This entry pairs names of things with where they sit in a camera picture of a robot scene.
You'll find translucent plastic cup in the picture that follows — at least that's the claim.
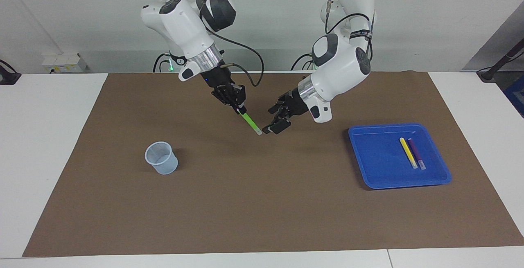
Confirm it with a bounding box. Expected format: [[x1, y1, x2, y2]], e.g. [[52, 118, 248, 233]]
[[145, 141, 179, 175]]

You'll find purple marker pen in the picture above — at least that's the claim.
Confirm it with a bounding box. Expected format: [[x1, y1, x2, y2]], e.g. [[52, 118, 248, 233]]
[[407, 138, 427, 171]]

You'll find blue crate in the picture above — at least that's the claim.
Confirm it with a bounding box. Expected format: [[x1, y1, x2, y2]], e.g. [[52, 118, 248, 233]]
[[503, 74, 524, 118]]

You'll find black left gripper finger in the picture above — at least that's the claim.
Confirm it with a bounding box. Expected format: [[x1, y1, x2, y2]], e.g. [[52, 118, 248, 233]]
[[268, 92, 293, 116], [262, 113, 292, 135]]

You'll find yellow marker pen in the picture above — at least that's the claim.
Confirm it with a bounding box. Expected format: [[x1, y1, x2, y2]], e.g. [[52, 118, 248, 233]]
[[399, 137, 419, 169]]

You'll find white power strip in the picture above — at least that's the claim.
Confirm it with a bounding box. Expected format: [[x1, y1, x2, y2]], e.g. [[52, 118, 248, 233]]
[[41, 53, 89, 74]]

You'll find black base cable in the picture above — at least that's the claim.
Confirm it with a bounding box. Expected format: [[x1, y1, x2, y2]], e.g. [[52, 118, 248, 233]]
[[291, 53, 316, 71], [153, 52, 170, 73]]

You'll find black table clamp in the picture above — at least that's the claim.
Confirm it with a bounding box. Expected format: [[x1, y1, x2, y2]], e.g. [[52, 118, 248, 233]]
[[0, 59, 22, 85]]

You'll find green marker pen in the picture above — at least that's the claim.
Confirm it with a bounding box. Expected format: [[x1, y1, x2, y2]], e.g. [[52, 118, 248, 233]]
[[239, 110, 263, 136]]

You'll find black stand pole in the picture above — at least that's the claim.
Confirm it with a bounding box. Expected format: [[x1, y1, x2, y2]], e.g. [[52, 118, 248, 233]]
[[477, 38, 524, 83]]

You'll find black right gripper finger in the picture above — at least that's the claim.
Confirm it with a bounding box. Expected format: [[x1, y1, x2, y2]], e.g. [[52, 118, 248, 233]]
[[231, 84, 248, 115], [211, 88, 243, 114]]

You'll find blue plastic tray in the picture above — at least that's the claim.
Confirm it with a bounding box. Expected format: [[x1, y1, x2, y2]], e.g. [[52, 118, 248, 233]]
[[348, 123, 452, 190]]

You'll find brown table mat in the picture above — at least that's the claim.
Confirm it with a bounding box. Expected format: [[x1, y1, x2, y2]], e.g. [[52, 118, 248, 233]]
[[23, 71, 524, 258]]

